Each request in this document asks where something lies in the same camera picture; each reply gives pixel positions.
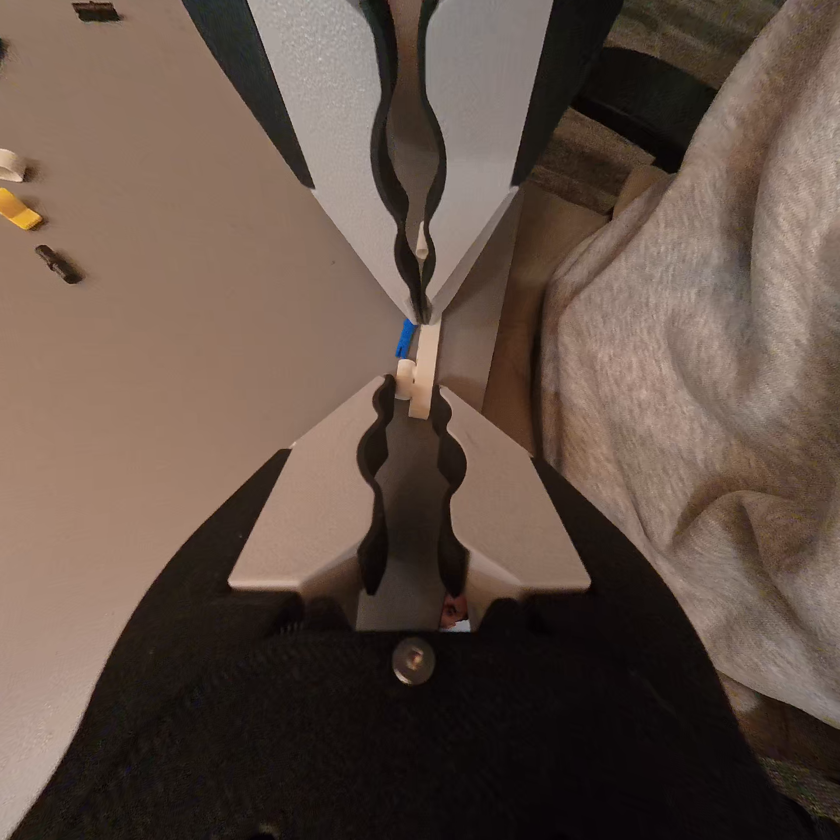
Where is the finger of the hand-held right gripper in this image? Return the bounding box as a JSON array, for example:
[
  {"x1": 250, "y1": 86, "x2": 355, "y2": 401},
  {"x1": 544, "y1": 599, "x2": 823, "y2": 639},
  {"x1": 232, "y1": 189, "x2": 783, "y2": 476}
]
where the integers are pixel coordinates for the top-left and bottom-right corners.
[
  {"x1": 420, "y1": 0, "x2": 553, "y2": 326},
  {"x1": 246, "y1": 0, "x2": 427, "y2": 326}
]

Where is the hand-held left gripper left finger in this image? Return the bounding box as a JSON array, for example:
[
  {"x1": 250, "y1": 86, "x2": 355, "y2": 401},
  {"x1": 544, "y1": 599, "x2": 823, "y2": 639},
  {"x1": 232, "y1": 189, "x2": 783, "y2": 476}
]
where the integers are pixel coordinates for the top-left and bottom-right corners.
[{"x1": 227, "y1": 375, "x2": 395, "y2": 597}]

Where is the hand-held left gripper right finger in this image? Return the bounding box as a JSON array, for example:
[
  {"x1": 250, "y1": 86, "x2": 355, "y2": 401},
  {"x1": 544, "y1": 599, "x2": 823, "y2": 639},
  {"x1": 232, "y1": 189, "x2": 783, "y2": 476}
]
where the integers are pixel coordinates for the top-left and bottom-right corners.
[{"x1": 430, "y1": 386, "x2": 592, "y2": 626}]

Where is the long white lego beam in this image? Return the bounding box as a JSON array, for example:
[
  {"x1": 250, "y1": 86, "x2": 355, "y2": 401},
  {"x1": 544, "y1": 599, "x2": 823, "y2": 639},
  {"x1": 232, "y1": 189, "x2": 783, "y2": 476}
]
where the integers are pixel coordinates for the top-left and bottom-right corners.
[{"x1": 395, "y1": 222, "x2": 442, "y2": 421}]

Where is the yellow lego piece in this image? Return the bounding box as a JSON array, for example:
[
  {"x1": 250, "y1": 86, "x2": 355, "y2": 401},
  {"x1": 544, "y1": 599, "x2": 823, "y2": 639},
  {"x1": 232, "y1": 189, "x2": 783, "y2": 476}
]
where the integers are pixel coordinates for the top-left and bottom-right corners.
[{"x1": 0, "y1": 188, "x2": 44, "y2": 231}]

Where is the black lego pin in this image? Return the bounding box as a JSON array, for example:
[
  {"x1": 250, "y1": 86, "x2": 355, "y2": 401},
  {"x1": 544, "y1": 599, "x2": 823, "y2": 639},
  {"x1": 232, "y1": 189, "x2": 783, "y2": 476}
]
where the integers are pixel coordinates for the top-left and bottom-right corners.
[{"x1": 35, "y1": 244, "x2": 84, "y2": 285}]

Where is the black office chair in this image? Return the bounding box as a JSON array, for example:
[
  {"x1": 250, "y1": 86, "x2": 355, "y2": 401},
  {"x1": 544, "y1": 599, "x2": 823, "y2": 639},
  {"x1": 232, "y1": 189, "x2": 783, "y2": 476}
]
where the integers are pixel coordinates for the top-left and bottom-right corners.
[{"x1": 571, "y1": 46, "x2": 719, "y2": 173}]

